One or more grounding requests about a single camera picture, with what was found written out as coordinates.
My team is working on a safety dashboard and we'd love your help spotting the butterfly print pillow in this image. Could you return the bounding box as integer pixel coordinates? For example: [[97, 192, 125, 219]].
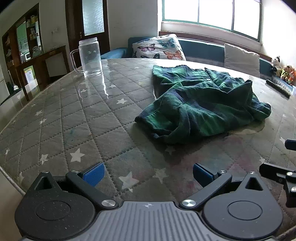
[[132, 34, 186, 61]]

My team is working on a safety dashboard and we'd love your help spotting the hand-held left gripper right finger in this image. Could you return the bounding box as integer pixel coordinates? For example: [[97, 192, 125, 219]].
[[179, 163, 272, 210]]

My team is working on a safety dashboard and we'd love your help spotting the brown door with frosted glass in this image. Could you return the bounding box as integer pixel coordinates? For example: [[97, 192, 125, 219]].
[[65, 0, 110, 58]]

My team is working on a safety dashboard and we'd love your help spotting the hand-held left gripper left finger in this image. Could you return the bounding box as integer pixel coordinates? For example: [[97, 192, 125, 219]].
[[28, 162, 118, 209]]

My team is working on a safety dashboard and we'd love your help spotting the black remote control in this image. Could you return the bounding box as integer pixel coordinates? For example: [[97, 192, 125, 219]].
[[265, 79, 291, 99]]

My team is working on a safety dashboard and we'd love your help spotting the clear glass mug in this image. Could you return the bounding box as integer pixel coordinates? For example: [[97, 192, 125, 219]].
[[70, 37, 103, 78]]

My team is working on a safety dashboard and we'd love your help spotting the black white cow plush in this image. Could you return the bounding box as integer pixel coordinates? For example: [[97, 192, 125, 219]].
[[271, 56, 282, 75]]

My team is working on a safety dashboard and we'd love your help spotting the brown bear plush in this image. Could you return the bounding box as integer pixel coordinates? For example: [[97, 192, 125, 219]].
[[281, 65, 293, 79]]

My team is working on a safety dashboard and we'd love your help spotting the white broom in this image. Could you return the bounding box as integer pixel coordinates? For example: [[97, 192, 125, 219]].
[[8, 69, 19, 91]]

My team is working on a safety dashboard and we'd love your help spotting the dark wooden sideboard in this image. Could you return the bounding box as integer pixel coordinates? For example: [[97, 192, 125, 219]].
[[15, 45, 71, 101]]

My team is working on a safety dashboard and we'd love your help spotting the grey pillow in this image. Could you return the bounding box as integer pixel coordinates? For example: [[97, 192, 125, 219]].
[[224, 43, 260, 78]]

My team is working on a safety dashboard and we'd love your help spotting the wooden shelf cabinet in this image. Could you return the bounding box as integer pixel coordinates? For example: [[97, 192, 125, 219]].
[[2, 3, 43, 67]]

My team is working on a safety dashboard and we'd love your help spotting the green plaid shirt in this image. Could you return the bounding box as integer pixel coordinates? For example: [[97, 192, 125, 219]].
[[134, 65, 271, 145]]

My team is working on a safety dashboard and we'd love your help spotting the green framed window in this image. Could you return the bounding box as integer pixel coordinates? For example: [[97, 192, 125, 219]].
[[162, 0, 264, 42]]

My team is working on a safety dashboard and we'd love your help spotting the blue sofa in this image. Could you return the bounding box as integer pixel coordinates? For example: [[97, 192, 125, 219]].
[[100, 37, 296, 87]]

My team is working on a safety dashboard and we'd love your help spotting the green white poster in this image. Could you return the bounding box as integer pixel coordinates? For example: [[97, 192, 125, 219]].
[[24, 66, 37, 84]]

